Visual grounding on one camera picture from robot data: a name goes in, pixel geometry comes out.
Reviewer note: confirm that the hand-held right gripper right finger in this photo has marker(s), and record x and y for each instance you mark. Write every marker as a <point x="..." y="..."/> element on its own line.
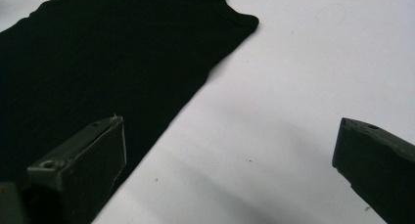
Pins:
<point x="381" y="165"/>

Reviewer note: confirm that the black t-shirt with white print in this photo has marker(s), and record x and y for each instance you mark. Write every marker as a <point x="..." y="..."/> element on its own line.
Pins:
<point x="114" y="54"/>

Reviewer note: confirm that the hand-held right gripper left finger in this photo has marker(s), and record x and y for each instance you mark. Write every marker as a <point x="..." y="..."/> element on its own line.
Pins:
<point x="81" y="171"/>

